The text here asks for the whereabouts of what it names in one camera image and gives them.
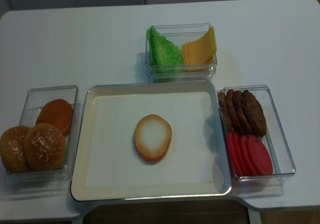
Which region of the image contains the clear bun container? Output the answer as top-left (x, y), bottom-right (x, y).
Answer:
top-left (5, 85), bottom-right (81, 183)

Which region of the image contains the rear brown meat patty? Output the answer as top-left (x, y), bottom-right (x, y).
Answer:
top-left (217, 92), bottom-right (234, 132)

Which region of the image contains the rear red tomato slice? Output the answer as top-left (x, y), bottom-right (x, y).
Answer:
top-left (227, 132), bottom-right (241, 176)

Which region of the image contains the plain bun half in container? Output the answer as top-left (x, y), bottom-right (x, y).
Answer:
top-left (35, 99), bottom-right (73, 136)

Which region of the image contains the left sesame top bun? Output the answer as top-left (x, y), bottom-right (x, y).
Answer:
top-left (0, 126), bottom-right (30, 173)

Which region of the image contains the green lettuce leaf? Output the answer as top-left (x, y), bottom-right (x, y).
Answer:
top-left (146, 26), bottom-right (183, 74)

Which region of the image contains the clear patty and tomato container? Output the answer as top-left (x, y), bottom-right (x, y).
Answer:
top-left (217, 85), bottom-right (296, 187)

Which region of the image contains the front red tomato slice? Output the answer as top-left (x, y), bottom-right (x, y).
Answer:
top-left (247, 135), bottom-right (273, 175)

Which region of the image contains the front brown meat patty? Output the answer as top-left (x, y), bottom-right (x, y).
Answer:
top-left (242, 90), bottom-right (267, 137)

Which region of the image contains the yellow cheese slices stack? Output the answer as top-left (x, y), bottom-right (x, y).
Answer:
top-left (181, 27), bottom-right (217, 72)

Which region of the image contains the clear lettuce and cheese container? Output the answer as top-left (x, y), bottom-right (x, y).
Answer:
top-left (145, 24), bottom-right (217, 83)

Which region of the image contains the brown meat patty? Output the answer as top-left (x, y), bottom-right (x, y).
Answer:
top-left (226, 89), bottom-right (244, 135)
top-left (217, 92), bottom-right (234, 132)
top-left (232, 90), bottom-right (253, 135)
top-left (242, 90), bottom-right (267, 137)

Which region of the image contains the bottom bun half on tray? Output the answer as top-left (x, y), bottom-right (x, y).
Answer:
top-left (133, 114), bottom-right (172, 162)

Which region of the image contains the red tomato slice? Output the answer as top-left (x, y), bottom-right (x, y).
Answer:
top-left (247, 135), bottom-right (273, 175)
top-left (227, 132), bottom-right (241, 176)
top-left (239, 135), bottom-right (258, 176)
top-left (233, 133), bottom-right (250, 176)

